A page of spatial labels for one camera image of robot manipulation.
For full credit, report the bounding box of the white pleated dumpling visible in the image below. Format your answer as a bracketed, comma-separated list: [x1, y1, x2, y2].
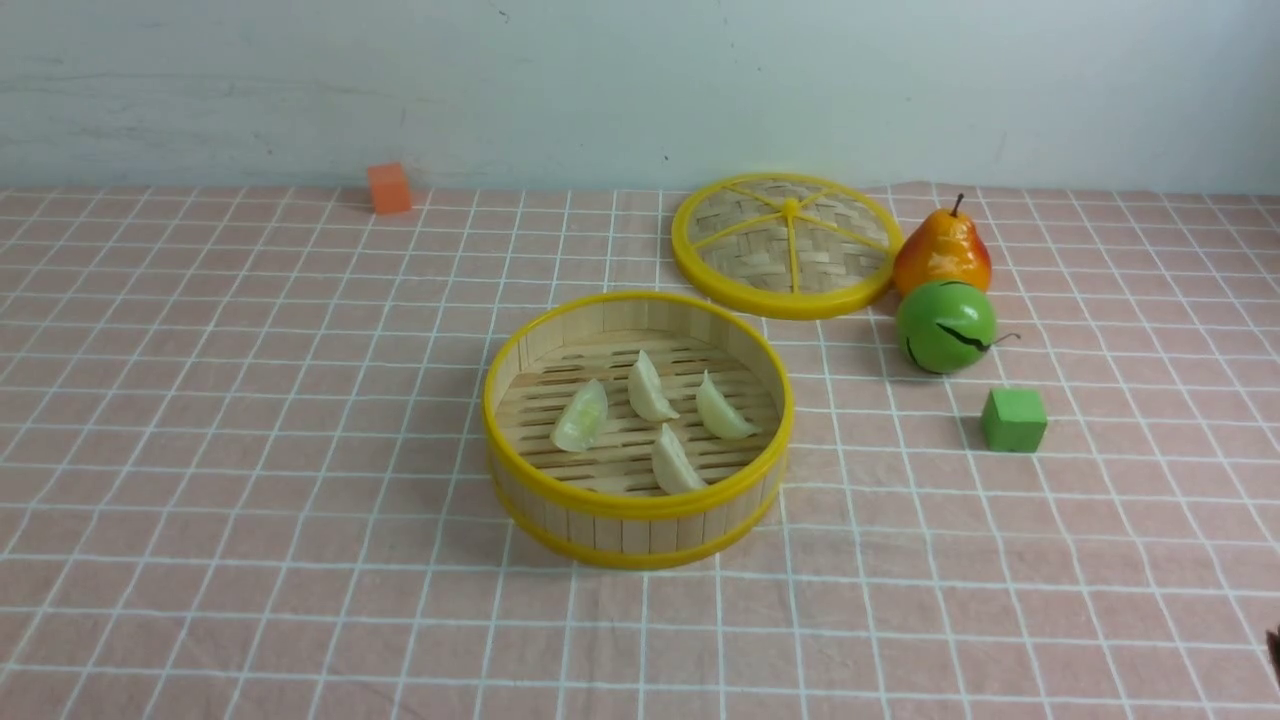
[627, 350, 680, 423]

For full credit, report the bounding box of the pale green dumpling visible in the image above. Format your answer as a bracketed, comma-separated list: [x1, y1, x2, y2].
[550, 379, 609, 454]

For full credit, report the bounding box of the white dumpling bottom edge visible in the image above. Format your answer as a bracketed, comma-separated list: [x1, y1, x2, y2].
[650, 424, 709, 496]

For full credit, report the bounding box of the yellow rimmed bamboo steamer tray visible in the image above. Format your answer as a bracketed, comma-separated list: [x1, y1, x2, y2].
[483, 291, 795, 570]

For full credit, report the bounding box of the yellow rimmed woven steamer lid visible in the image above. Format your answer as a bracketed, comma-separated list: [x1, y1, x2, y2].
[669, 173, 904, 322]

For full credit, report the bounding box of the orange cube block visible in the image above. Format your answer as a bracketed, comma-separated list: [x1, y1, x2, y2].
[366, 161, 413, 215]

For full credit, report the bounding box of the green toy apple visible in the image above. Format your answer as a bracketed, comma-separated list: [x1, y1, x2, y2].
[895, 281, 1021, 375]

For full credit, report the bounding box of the orange yellow toy pear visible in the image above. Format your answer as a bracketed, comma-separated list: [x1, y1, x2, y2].
[892, 193, 993, 296]

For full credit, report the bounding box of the green cube block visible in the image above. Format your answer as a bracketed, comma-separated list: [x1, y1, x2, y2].
[980, 387, 1050, 454]

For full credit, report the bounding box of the pink checkered tablecloth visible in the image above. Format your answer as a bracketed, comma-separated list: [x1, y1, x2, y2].
[1, 187, 1279, 719]

